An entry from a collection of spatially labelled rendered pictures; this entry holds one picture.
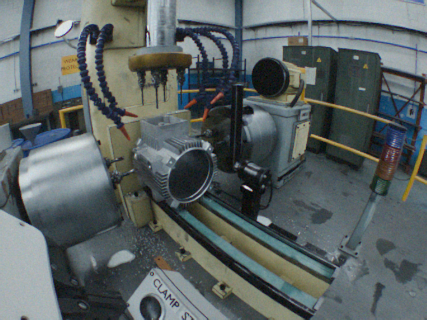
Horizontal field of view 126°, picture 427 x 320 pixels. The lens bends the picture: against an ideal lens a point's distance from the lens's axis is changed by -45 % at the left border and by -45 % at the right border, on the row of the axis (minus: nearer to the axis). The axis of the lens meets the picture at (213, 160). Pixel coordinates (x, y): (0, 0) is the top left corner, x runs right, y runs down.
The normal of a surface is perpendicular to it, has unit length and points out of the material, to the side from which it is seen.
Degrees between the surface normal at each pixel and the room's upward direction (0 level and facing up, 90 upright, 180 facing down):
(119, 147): 90
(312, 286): 90
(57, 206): 73
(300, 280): 90
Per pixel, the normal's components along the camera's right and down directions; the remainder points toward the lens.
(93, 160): 0.47, -0.45
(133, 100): 0.68, 0.31
